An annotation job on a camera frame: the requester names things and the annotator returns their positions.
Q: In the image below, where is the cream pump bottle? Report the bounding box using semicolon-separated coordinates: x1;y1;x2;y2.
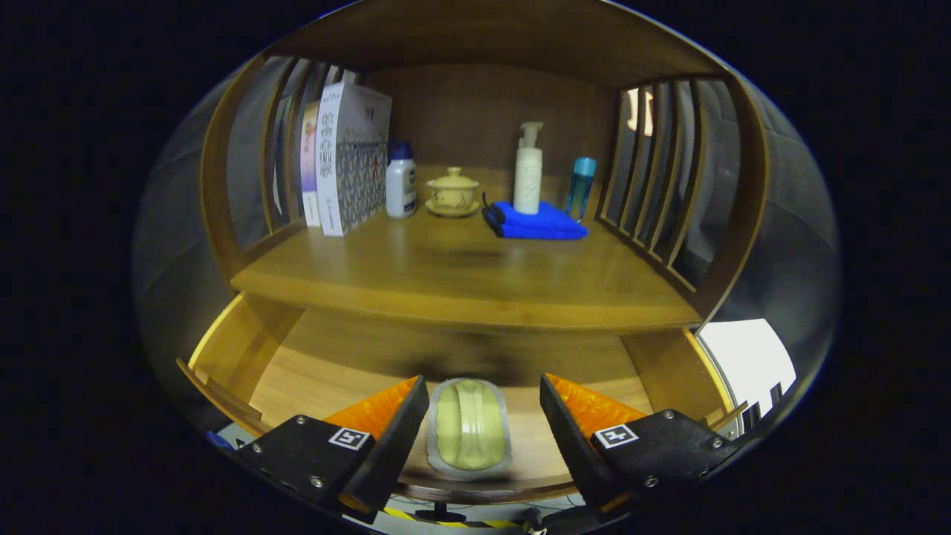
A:
513;122;545;215

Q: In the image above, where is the thin purple book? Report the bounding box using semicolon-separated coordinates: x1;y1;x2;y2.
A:
300;101;325;227

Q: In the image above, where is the blue folded cloth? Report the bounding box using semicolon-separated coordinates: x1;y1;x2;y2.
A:
483;199;589;241

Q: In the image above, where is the wooden cabinet with slatted sides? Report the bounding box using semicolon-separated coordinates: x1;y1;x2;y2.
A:
199;0;772;335

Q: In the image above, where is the wooden countertop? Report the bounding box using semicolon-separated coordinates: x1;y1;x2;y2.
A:
230;167;703;331

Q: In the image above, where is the thick white book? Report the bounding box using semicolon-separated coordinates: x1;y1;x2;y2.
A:
316;82;392;237

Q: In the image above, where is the yellow lidded ceramic teacup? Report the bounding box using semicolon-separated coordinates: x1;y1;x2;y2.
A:
425;167;482;218

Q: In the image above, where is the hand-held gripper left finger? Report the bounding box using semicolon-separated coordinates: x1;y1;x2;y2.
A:
234;375;432;521

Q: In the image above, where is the white table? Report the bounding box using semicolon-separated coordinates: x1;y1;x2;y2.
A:
698;318;797;439

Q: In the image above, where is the white bottle with blue cap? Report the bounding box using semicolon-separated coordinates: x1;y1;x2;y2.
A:
385;140;418;219

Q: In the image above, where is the wooden drawer with black knob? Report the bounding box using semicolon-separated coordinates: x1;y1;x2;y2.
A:
177;294;747;521

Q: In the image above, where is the green brush with grey base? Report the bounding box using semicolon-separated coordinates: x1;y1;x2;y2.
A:
426;377;513;480

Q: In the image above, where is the translucent blue bottle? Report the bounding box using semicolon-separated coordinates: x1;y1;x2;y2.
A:
566;157;597;221

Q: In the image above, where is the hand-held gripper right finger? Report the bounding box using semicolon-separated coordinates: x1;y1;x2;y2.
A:
539;373;740;517

